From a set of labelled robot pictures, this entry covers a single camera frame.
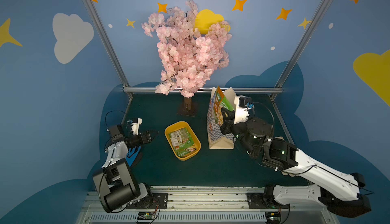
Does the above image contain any green condiment packet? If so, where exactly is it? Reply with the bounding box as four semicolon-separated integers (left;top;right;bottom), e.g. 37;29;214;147
169;128;197;158
212;87;236;126

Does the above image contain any blue checkered pretzel paper bag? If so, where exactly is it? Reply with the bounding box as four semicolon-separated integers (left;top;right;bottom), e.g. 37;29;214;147
207;86;244;150

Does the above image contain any yellow plastic tray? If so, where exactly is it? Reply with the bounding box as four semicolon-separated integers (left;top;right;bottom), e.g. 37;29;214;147
164;121;202;161

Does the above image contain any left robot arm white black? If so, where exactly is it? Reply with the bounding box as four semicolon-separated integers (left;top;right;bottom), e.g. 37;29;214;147
92;125;158;213

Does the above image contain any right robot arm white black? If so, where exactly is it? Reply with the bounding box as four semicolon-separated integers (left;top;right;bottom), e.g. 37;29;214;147
220;108;372;218

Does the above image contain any blue black work glove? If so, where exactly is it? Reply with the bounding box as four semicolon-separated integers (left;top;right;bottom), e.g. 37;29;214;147
126;146;143;168

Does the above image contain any beige glove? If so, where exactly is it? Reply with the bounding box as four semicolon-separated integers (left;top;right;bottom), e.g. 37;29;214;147
272;137;298;173

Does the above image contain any pink cherry blossom tree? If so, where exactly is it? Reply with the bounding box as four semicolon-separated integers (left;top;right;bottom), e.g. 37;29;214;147
142;0;232;114

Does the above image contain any left circuit board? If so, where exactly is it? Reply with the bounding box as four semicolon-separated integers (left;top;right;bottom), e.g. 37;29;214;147
137;212;155;221

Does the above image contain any circuit board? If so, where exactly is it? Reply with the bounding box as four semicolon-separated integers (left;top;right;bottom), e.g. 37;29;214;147
137;212;155;221
265;212;281;224

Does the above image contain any right circuit board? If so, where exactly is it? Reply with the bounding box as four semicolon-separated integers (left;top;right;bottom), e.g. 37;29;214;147
265;212;281;224

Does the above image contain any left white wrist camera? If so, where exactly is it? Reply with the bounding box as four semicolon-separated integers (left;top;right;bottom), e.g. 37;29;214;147
129;118;142;135

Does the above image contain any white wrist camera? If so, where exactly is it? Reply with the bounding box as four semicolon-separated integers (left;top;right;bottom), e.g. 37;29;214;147
129;118;142;135
234;96;252;124

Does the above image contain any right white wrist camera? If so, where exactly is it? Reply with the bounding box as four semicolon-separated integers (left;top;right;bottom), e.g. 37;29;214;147
234;96;252;124

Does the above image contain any aluminium back frame bar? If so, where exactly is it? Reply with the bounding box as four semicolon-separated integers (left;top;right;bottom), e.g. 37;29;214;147
122;86;283;94

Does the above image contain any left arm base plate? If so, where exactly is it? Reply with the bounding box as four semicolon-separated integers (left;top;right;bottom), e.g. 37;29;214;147
127;193;169;210

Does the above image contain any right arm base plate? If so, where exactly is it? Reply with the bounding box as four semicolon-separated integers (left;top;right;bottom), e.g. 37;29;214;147
246;192;289;210

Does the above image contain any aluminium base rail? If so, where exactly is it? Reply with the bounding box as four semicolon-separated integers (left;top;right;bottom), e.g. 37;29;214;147
76;186;339;224

